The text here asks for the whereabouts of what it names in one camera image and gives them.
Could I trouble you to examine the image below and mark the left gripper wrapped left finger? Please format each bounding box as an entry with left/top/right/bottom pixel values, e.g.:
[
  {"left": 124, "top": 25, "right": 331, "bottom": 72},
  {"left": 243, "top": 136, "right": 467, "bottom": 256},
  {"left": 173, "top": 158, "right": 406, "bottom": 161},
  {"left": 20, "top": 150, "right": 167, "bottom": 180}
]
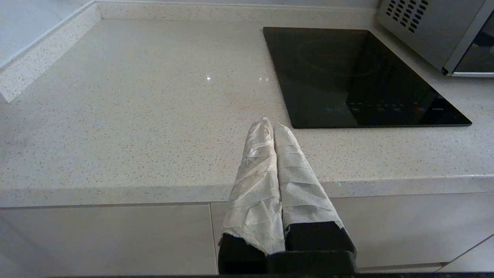
[{"left": 218, "top": 117, "right": 286, "bottom": 275}]

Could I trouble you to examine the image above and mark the black induction cooktop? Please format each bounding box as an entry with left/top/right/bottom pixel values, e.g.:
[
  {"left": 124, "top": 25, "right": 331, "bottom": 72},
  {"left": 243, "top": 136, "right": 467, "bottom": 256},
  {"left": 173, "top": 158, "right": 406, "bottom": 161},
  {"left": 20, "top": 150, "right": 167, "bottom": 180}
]
[{"left": 263, "top": 26, "right": 473, "bottom": 129}]

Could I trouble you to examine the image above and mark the black glass microwave door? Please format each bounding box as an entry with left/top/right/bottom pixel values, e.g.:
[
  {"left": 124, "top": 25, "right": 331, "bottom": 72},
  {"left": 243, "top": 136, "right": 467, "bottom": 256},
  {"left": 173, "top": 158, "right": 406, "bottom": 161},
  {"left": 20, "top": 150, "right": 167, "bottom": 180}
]
[{"left": 443, "top": 8, "right": 494, "bottom": 78}]

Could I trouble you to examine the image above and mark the white cabinet front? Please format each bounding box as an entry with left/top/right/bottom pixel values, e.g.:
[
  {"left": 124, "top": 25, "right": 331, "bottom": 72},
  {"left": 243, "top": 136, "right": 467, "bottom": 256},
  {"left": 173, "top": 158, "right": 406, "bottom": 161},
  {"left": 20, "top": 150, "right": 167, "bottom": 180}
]
[
  {"left": 0, "top": 203, "right": 217, "bottom": 276},
  {"left": 210, "top": 192, "right": 494, "bottom": 273}
]

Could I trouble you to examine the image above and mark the silver black microwave oven body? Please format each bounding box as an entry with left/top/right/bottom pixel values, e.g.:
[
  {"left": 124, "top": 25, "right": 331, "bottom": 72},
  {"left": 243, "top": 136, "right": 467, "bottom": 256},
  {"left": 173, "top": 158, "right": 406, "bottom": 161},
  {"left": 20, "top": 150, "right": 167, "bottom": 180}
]
[{"left": 376, "top": 0, "right": 487, "bottom": 72}]

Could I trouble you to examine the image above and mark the left gripper wrapped right finger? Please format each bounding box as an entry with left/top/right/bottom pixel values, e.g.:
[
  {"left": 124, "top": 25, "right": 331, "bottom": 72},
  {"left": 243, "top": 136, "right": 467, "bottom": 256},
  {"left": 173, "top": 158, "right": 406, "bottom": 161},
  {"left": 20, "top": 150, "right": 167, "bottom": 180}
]
[{"left": 273, "top": 124, "right": 357, "bottom": 256}]

